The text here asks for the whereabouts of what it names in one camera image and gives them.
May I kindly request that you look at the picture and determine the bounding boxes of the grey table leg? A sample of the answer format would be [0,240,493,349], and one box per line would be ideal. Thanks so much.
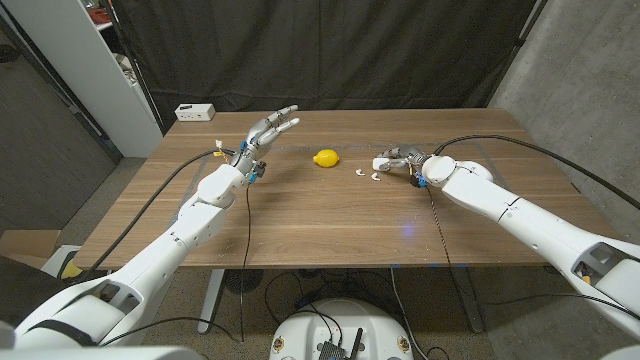
[452,266,485,335]

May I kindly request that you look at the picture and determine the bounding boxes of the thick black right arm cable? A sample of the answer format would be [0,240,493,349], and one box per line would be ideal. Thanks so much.
[432,133,640,211]

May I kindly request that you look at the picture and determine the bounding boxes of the black round floor fan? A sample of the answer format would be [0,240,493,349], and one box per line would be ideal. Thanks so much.
[223,268,265,294]

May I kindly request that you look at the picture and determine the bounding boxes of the thin black left wrist cable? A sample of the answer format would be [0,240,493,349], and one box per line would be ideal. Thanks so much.
[99,182,252,347]

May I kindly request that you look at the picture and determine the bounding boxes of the white table leg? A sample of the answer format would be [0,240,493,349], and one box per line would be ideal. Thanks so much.
[197,268,227,335]

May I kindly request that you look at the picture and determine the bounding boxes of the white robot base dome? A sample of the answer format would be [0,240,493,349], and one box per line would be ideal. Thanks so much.
[268,298,415,360]

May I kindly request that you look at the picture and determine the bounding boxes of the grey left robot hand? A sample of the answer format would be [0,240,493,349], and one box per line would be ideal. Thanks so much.
[229,103,302,185]

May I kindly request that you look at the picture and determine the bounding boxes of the black electronics board with antenna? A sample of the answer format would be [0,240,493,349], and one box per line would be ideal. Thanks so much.
[316,327,365,360]

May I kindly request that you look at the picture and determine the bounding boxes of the black wall rail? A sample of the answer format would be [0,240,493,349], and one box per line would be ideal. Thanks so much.
[0,12,125,164]

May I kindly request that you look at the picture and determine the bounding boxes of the brown cardboard box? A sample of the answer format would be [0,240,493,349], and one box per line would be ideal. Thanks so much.
[0,229,62,269]

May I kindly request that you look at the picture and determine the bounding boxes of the black curtain backdrop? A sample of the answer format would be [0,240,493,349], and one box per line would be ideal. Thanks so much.
[107,0,549,134]

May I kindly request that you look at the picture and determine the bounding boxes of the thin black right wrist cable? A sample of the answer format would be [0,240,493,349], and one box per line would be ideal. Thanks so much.
[423,185,640,321]

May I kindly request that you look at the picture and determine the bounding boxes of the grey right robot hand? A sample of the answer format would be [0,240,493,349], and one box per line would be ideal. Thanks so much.
[375,144,431,189]

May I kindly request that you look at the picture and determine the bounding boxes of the black floor cable bundle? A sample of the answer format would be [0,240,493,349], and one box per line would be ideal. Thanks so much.
[263,268,401,326]

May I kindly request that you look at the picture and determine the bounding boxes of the white object with yellow part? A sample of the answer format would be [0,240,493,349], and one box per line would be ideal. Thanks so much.
[42,244,84,280]

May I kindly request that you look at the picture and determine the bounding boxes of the grey tape rectangle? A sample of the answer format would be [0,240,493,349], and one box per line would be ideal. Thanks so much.
[164,142,559,264]

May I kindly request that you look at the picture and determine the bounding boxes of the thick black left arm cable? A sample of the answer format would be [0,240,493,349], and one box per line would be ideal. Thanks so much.
[74,148,236,284]

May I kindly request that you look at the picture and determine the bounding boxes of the black floor object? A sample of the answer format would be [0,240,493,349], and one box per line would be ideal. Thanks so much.
[0,253,96,326]

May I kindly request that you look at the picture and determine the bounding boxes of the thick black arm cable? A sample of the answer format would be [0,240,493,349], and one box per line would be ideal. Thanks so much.
[432,133,640,211]
[74,148,236,284]

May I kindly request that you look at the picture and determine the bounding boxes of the white shelf cabinet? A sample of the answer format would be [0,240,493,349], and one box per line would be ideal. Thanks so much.
[2,0,165,159]

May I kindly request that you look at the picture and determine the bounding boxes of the grey floor cable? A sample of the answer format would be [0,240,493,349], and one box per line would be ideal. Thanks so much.
[388,264,431,360]

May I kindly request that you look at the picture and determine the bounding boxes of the yellow lemon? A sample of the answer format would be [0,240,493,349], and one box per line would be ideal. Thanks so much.
[312,148,341,169]

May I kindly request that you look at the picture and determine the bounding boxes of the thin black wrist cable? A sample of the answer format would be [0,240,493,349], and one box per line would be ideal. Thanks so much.
[99,182,252,347]
[423,185,640,321]

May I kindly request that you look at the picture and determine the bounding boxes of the red item on shelf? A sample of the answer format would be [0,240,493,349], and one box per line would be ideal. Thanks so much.
[85,3,114,25]

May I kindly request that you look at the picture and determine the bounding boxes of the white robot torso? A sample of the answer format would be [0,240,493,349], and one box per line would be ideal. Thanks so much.
[0,345,204,360]

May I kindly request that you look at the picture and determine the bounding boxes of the white power strip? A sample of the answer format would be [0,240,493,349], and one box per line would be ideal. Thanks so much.
[174,103,217,123]

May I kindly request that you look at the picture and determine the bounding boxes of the cluttered shelf items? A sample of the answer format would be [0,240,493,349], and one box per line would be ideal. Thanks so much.
[115,52,141,86]

